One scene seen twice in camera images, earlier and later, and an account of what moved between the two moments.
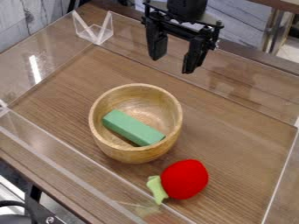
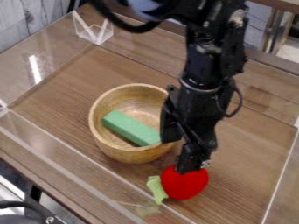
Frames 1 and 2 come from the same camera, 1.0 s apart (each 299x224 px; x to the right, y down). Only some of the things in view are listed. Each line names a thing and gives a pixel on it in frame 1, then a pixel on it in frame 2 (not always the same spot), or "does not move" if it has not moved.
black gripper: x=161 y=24 -> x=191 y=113
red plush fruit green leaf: x=182 y=180 does not move
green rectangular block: x=134 y=130 does not move
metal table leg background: x=277 y=30 does not move
